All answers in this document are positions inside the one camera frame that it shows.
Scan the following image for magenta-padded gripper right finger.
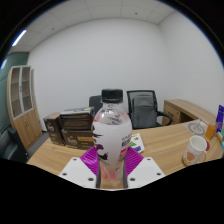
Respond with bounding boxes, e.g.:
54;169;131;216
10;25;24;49
122;145;166;190

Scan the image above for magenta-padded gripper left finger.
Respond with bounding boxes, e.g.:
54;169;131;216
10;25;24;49
58;146;102;190

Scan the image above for clear bottle with black cap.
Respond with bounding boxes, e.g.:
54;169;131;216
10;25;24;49
91;88;133;190

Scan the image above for white leaflet with green print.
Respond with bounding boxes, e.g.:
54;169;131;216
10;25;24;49
128;132;145;154

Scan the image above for brown carton with tan stripe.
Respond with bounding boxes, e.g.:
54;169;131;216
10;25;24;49
60;128;95;151

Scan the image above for dark brown carton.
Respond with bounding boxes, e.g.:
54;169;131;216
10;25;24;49
59;106;96;131

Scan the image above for white speckled ceramic mug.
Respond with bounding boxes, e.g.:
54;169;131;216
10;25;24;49
182;134;208;167

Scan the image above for black mesh-back office chair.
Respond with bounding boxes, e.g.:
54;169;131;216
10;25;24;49
126;89;174;130

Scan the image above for flat round red coaster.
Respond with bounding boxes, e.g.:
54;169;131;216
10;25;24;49
203;139;212;153

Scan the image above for black solid-back office chair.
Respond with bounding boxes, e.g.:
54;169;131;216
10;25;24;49
88;95;104;116

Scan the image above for black armchair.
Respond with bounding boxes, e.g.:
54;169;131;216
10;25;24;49
0;126;29;163

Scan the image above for wooden side desk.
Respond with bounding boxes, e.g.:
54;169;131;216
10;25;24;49
162;98;218;127

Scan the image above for wooden shelf cabinet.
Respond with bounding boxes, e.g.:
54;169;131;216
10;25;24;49
6;65;43;151

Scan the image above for purple pouch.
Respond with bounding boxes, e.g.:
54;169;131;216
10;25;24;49
215;104;224;134

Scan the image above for ceiling light panel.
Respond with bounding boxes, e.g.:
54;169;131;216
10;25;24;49
10;29;28;48

